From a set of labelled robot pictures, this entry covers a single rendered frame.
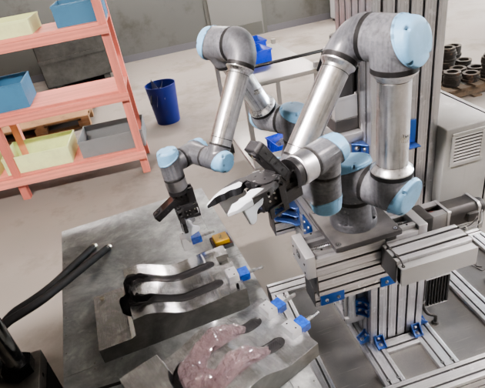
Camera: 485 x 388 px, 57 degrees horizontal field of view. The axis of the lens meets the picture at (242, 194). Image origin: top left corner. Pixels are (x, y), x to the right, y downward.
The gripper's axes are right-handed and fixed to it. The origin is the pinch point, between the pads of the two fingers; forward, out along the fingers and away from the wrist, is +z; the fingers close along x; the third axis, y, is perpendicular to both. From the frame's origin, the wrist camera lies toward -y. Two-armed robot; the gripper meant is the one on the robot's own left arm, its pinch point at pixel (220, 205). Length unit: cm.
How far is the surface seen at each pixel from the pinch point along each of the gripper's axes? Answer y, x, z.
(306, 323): 57, 14, -24
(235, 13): 14, 639, -503
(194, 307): 52, 44, -4
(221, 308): 56, 41, -12
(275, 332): 58, 19, -16
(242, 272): 50, 42, -24
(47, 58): -3, 677, -159
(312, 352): 61, 8, -19
